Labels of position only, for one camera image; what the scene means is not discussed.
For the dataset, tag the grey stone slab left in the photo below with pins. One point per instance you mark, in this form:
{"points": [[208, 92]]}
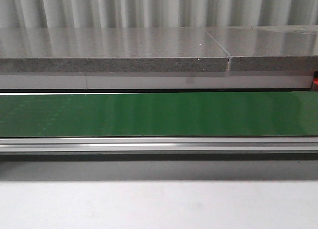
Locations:
{"points": [[110, 50]]}

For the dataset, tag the grey stone slab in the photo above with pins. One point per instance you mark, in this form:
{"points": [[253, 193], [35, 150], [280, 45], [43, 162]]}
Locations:
{"points": [[291, 48], [110, 50]]}

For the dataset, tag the white panel under slabs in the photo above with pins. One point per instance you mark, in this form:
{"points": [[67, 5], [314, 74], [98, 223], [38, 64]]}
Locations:
{"points": [[238, 80]]}

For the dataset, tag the green conveyor belt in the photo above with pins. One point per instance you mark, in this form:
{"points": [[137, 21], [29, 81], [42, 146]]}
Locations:
{"points": [[292, 113]]}

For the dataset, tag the grey stone slab right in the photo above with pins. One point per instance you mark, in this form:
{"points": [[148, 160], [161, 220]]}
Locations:
{"points": [[291, 48]]}

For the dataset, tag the red object at right edge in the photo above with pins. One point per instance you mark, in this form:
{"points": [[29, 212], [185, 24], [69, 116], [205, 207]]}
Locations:
{"points": [[315, 82]]}

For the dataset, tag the white corrugated curtain backdrop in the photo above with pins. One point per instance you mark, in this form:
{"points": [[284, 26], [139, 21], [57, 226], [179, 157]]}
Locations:
{"points": [[156, 13]]}

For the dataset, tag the aluminium conveyor side rail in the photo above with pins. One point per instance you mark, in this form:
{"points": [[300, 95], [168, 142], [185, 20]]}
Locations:
{"points": [[158, 148]]}

